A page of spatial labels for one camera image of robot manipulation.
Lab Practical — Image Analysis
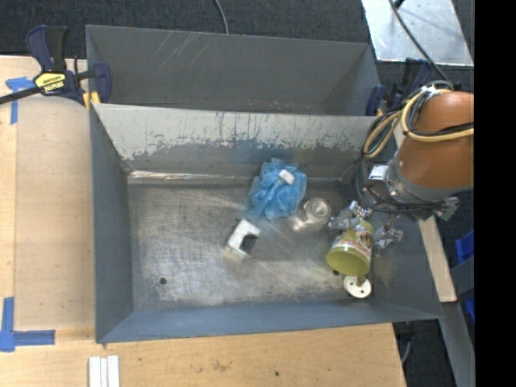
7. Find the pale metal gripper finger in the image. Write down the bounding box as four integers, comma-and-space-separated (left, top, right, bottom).
327, 200, 372, 231
372, 223, 405, 250

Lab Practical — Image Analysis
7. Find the yellow printed cup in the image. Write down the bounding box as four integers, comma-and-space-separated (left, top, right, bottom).
325, 219, 377, 278

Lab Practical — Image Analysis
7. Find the white round disc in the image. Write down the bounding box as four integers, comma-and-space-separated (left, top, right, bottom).
343, 275, 373, 299

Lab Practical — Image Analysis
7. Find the blue mesh bath sponge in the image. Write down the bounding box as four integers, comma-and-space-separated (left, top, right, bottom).
246, 157, 309, 222

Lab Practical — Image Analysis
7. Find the white block with black hole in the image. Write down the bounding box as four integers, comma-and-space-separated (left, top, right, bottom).
223, 218, 261, 260

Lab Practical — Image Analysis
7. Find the grey metal bin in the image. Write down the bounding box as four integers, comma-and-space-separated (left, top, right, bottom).
84, 24, 445, 344

